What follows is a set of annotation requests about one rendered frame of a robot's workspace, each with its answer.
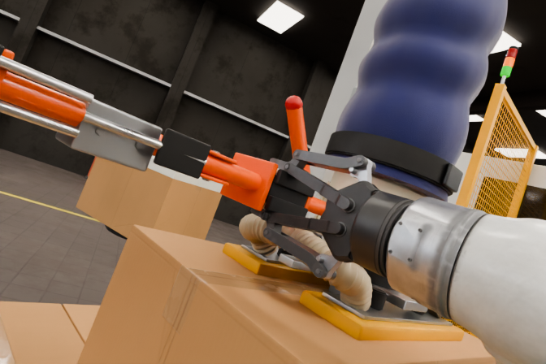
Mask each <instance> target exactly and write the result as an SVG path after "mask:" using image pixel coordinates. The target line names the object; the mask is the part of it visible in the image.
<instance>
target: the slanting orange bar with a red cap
mask: <svg viewBox="0 0 546 364"><path fill-rule="evenodd" d="M302 106H303V103H302V100H301V99H300V98H299V97H298V96H290V97H289V98H288V99H287V100H286V102H285V108H286V111H287V117H288V129H289V135H290V141H291V147H292V154H293V152H294V151H295V150H306V151H308V149H307V141H306V129H305V122H304V115H303V108H302ZM304 170H306V171H308V172H309V173H310V165H306V166H305V168H304Z"/></svg>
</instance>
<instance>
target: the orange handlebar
mask: <svg viewBox="0 0 546 364"><path fill-rule="evenodd" d="M0 100H3V101H5V102H9V103H11V104H14V105H16V106H20V107H23V108H24V109H27V110H30V111H33V112H36V113H38V114H41V115H44V116H47V117H50V118H51V119H56V120H58V121H60V122H63V123H65V124H69V125H71V126H74V127H76V126H77V125H78V124H79V123H80V122H81V121H82V120H83V118H84V117H85V113H86V109H85V107H86V105H85V103H83V102H81V101H78V100H76V99H74V98H72V97H68V96H66V95H64V94H62V93H59V92H56V91H54V90H52V89H49V88H46V87H45V86H42V85H40V84H37V83H34V82H32V81H30V80H27V79H24V78H23V77H20V76H17V75H15V74H13V73H10V72H7V74H6V76H5V78H4V79H3V81H2V82H0ZM233 163H234V164H233ZM235 164H237V161H236V160H234V159H231V158H229V157H226V156H224V155H222V154H220V152H218V151H215V150H211V151H210V152H209V155H208V158H207V161H206V165H205V166H204V167H203V170H202V173H201V176H200V177H201V178H202V179H203V180H205V181H208V182H209V181H210V180H212V181H214V182H216V183H219V184H223V185H226V186H228V185H229V183H231V184H234V185H237V186H240V187H242V188H244V189H248V190H250V191H256V190H257V189H258V188H259V187H260V185H261V182H262V178H261V176H260V175H259V174H257V173H254V172H252V171H249V170H246V169H244V168H243V167H239V166H237V165H235ZM225 181H226V182H225ZM325 207H326V202H325V201H322V200H320V199H318V198H316V197H312V199H311V202H310V205H309V208H308V211H309V212H311V213H314V214H316V215H320V216H321V215H322V214H323V212H324V211H325Z"/></svg>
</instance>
